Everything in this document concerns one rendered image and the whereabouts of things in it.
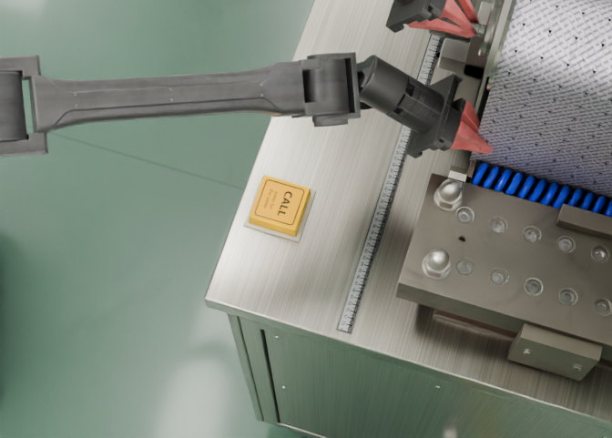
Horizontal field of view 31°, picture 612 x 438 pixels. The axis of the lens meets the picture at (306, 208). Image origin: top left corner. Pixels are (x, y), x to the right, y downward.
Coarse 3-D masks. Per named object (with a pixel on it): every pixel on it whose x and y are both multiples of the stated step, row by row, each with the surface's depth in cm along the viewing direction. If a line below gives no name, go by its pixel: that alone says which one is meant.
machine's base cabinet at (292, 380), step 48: (240, 336) 164; (288, 336) 156; (288, 384) 186; (336, 384) 175; (384, 384) 165; (432, 384) 156; (336, 432) 211; (384, 432) 197; (432, 432) 185; (480, 432) 174; (528, 432) 164; (576, 432) 155
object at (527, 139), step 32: (480, 128) 137; (512, 128) 134; (544, 128) 132; (576, 128) 129; (608, 128) 127; (480, 160) 145; (512, 160) 142; (544, 160) 139; (576, 160) 137; (608, 160) 134; (608, 192) 142
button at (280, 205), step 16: (272, 192) 155; (288, 192) 155; (304, 192) 155; (256, 208) 154; (272, 208) 154; (288, 208) 154; (304, 208) 155; (256, 224) 155; (272, 224) 153; (288, 224) 153
